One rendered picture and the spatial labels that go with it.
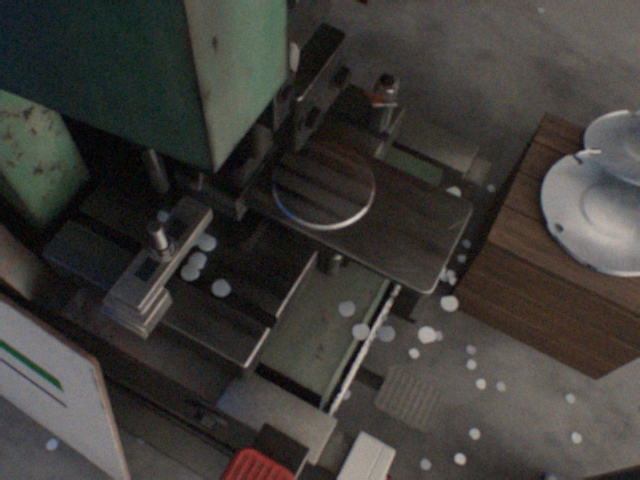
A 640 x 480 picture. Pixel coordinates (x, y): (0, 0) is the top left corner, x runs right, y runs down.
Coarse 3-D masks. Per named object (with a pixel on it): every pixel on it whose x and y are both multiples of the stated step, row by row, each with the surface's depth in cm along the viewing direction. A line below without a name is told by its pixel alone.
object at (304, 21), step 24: (312, 0) 54; (312, 24) 57; (312, 48) 57; (336, 48) 58; (312, 72) 56; (336, 72) 60; (312, 96) 57; (288, 120) 57; (312, 120) 58; (240, 144) 60; (264, 144) 60; (288, 144) 61
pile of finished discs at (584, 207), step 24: (552, 168) 128; (576, 168) 129; (600, 168) 129; (552, 192) 125; (576, 192) 126; (600, 192) 125; (624, 192) 126; (552, 216) 123; (576, 216) 123; (600, 216) 123; (624, 216) 123; (576, 240) 120; (600, 240) 121; (624, 240) 121; (600, 264) 118; (624, 264) 119
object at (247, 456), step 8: (240, 448) 61; (248, 448) 61; (232, 456) 61; (240, 456) 60; (248, 456) 61; (256, 456) 61; (264, 456) 61; (232, 464) 60; (240, 464) 60; (248, 464) 60; (256, 464) 60; (264, 464) 60; (272, 464) 60; (280, 464) 61; (224, 472) 60; (232, 472) 60; (240, 472) 60; (248, 472) 60; (256, 472) 60; (264, 472) 60; (272, 472) 60; (280, 472) 60; (288, 472) 60
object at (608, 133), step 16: (624, 112) 138; (592, 128) 135; (608, 128) 134; (624, 128) 134; (592, 144) 130; (608, 144) 130; (624, 144) 129; (608, 160) 126; (624, 160) 126; (624, 176) 122
